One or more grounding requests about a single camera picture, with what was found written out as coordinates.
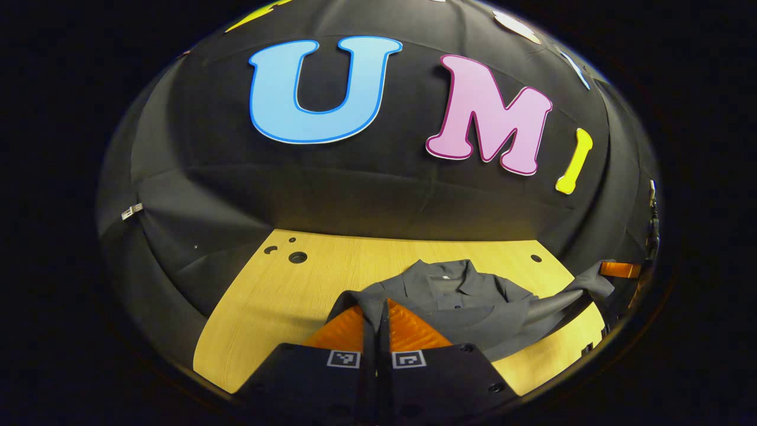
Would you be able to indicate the white cloth clip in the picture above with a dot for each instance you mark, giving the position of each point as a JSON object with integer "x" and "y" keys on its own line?
{"x": 131, "y": 211}

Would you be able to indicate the grey collared shirt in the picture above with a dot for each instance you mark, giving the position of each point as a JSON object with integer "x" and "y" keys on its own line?
{"x": 473, "y": 296}

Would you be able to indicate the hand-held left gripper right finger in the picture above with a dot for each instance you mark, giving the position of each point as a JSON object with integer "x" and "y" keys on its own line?
{"x": 449, "y": 378}

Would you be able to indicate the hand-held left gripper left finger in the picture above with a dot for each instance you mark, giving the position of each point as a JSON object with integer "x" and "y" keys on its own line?
{"x": 307, "y": 378}

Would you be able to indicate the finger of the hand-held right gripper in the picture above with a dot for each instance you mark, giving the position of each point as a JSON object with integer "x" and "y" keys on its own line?
{"x": 621, "y": 270}

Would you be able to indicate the black backdrop cloth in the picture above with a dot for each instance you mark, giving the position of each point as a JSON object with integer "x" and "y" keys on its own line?
{"x": 355, "y": 189}

